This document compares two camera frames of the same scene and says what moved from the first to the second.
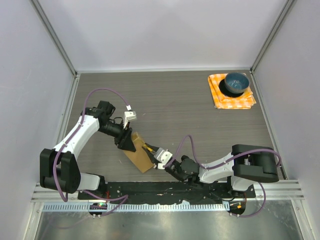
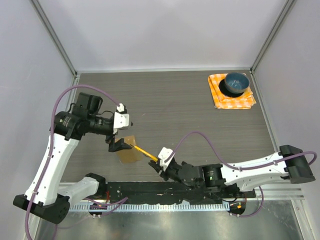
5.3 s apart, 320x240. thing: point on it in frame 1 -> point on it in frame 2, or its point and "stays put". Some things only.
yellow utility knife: (149, 148) -> (144, 152)
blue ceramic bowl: (236, 82) stays put
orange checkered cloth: (245, 101) stays put
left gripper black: (124, 140) -> (115, 146)
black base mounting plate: (166, 191) stays put
